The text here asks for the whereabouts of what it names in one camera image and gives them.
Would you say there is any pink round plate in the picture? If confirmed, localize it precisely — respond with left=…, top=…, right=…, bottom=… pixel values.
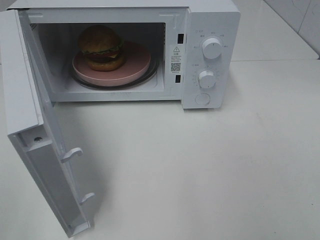
left=72, top=41, right=152, bottom=88

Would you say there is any burger with lettuce and tomato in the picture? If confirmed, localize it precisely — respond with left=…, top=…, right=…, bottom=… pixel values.
left=77, top=25, right=126, bottom=72

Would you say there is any white microwave oven body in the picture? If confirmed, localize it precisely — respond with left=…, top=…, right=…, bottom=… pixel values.
left=9, top=0, right=241, bottom=109

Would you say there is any upper white power knob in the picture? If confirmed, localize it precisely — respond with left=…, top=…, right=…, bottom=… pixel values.
left=201, top=36, right=223, bottom=60

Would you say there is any round white door button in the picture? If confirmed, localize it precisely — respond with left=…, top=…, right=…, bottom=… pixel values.
left=195, top=93, right=211, bottom=106

